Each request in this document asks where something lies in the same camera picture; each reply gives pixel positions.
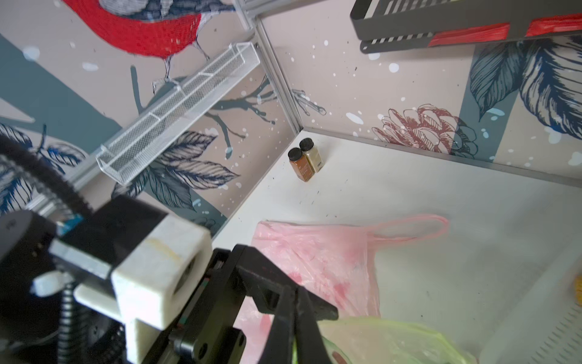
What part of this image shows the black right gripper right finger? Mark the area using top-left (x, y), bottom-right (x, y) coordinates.
top-left (295, 287), bottom-right (332, 364)

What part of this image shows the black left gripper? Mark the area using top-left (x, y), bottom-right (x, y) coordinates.
top-left (145, 245), bottom-right (339, 363)

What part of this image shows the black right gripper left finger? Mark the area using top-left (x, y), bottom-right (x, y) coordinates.
top-left (259, 287), bottom-right (296, 364)

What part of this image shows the green avocado print plastic bag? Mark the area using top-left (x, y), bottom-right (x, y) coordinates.
top-left (318, 316), bottom-right (478, 363)

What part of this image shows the pink plastic bag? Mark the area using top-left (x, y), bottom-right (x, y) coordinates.
top-left (232, 214), bottom-right (451, 364)

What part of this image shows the brown spice jar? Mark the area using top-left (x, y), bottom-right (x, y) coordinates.
top-left (287, 147), bottom-right (315, 182)

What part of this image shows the light spice jar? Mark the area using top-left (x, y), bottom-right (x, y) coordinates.
top-left (299, 138), bottom-right (324, 173)

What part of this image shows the white perforated plastic basket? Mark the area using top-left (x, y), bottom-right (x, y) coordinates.
top-left (479, 242), bottom-right (581, 363)

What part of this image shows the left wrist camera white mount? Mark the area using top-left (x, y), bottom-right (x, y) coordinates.
top-left (31, 197), bottom-right (212, 363)

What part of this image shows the white wire mesh shelf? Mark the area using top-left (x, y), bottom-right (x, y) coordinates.
top-left (95, 42), bottom-right (260, 186)

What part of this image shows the black wall shelf basket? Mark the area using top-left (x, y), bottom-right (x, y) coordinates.
top-left (350, 1), bottom-right (581, 54)

